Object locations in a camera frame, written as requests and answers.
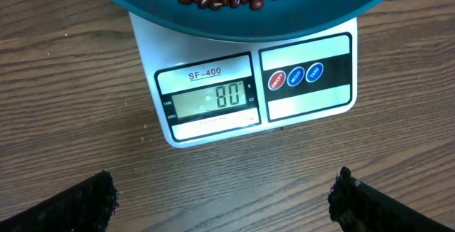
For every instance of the blue bowl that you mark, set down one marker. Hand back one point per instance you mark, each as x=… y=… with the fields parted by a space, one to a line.
x=279 y=20

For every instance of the white digital kitchen scale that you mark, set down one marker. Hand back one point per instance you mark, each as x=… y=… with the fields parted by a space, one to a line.
x=206 y=90

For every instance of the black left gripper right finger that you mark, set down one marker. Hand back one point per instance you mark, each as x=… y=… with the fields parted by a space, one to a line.
x=356 y=207

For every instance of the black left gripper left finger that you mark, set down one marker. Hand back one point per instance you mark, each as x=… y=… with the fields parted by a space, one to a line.
x=87 y=206

